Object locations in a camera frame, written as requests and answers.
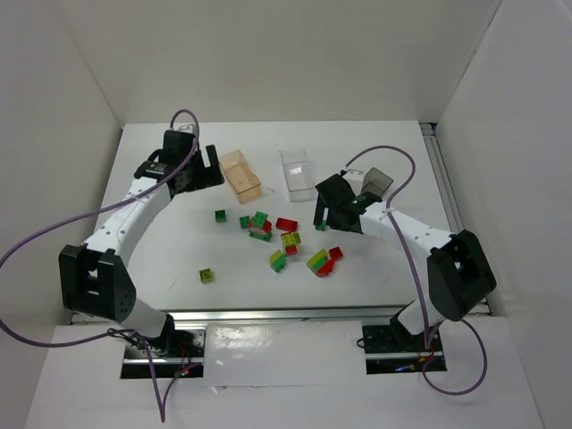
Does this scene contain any red lego brick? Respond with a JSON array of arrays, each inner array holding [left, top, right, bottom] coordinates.
[[328, 247, 344, 261], [275, 217, 299, 232]]

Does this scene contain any yellow green red lego stack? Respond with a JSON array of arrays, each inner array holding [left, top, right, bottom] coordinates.
[[307, 249, 335, 278]]

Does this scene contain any dark green lego cube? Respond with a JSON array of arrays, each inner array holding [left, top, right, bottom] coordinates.
[[214, 209, 227, 223]]

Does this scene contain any lime green lego cube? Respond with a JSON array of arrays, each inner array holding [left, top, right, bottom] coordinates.
[[199, 268, 214, 284]]

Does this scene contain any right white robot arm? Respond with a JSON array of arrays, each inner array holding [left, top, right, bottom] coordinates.
[[315, 173, 497, 335]]

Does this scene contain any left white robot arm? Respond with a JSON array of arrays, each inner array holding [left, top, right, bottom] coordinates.
[[58, 129, 223, 348]]

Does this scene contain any grey transparent container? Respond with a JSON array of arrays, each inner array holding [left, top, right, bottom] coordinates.
[[361, 167, 394, 198]]

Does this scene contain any orange transparent container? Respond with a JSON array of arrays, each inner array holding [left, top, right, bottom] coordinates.
[[219, 150, 261, 204]]

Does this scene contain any clear transparent container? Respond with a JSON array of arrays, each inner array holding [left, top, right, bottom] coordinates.
[[280, 149, 315, 203]]

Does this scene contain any aluminium front rail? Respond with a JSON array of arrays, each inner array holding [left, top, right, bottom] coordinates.
[[172, 306, 398, 324]]

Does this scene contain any aluminium side rail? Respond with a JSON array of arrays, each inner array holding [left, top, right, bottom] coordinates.
[[419, 122, 464, 232]]

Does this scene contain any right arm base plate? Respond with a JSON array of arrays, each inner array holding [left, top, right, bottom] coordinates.
[[356, 324, 447, 375]]

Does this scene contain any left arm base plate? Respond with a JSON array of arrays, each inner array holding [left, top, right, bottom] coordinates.
[[120, 327, 206, 380]]

